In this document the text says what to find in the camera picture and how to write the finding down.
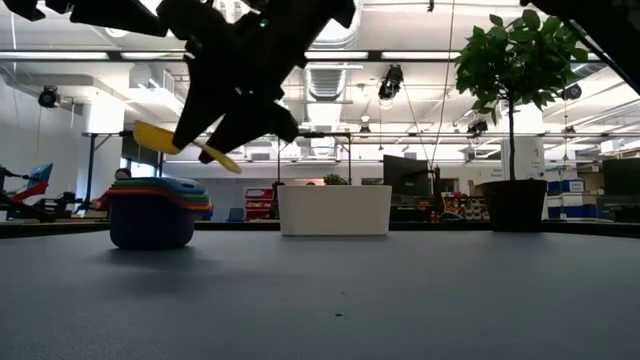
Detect black monitor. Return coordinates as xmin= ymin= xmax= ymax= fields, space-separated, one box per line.
xmin=383 ymin=154 xmax=431 ymax=201

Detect green measuring cup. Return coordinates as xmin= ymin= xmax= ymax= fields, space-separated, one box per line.
xmin=110 ymin=182 xmax=211 ymax=202

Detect black overhead rig beam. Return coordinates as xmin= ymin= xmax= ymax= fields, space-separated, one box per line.
xmin=0 ymin=49 xmax=601 ymax=63

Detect white plastic basket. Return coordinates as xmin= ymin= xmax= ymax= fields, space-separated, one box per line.
xmin=277 ymin=184 xmax=394 ymax=237

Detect yellow measuring cup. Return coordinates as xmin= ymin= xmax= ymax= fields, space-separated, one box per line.
xmin=132 ymin=119 xmax=244 ymax=175

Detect orange measuring cup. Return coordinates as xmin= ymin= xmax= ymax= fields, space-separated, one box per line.
xmin=99 ymin=193 xmax=214 ymax=212

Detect black background rig frame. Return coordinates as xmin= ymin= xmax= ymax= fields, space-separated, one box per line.
xmin=276 ymin=131 xmax=353 ymax=186

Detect dark wide monitor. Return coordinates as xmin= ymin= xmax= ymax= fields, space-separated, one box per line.
xmin=602 ymin=158 xmax=640 ymax=197

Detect blue storage bins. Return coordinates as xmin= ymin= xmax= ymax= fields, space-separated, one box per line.
xmin=547 ymin=179 xmax=586 ymax=194

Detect silver ceiling air duct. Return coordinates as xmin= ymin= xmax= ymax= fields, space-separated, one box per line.
xmin=302 ymin=19 xmax=364 ymax=104

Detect red and blue robot rig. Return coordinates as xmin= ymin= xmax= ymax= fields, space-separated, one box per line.
xmin=0 ymin=162 xmax=57 ymax=224

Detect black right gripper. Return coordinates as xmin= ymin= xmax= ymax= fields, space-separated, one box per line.
xmin=157 ymin=0 xmax=357 ymax=165

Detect red storage bins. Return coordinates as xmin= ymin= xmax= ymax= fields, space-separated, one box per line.
xmin=243 ymin=187 xmax=279 ymax=221

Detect purple measuring cup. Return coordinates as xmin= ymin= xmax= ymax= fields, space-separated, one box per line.
xmin=108 ymin=197 xmax=197 ymax=250

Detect green plant in black pot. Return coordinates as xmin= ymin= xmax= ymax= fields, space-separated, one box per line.
xmin=453 ymin=8 xmax=591 ymax=233

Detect red measuring cup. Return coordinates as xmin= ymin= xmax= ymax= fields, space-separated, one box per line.
xmin=105 ymin=187 xmax=212 ymax=207

